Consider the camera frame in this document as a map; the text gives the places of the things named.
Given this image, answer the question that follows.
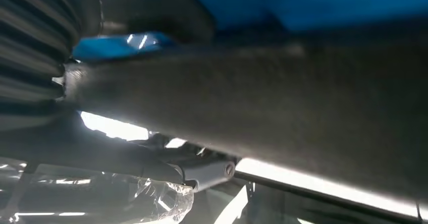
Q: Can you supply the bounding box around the blue metal shelf rack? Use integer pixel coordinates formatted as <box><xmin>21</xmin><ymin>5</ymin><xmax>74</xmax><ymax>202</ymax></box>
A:
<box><xmin>72</xmin><ymin>0</ymin><xmax>428</xmax><ymax>63</ymax></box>

